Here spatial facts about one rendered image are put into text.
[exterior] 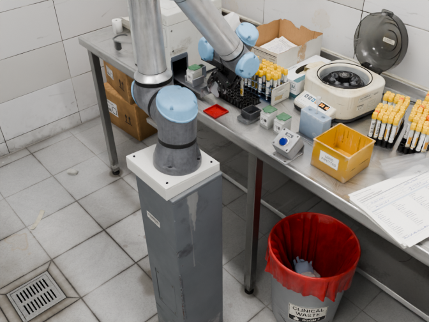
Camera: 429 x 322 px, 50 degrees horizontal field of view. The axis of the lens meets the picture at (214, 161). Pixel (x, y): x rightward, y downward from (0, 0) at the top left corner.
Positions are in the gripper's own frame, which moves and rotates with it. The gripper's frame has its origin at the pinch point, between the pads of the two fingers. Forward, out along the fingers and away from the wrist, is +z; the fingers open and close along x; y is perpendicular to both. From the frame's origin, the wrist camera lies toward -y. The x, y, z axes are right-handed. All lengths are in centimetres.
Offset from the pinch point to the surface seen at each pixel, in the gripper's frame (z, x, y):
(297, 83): -12.0, 25.0, 17.4
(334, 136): -26, 8, 44
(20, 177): 141, -49, -59
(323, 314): 32, 1, 94
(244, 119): -6.7, -1.0, 18.7
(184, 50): 1.7, 2.8, -20.6
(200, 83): 4.2, 1.0, -5.9
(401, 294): 15, 24, 105
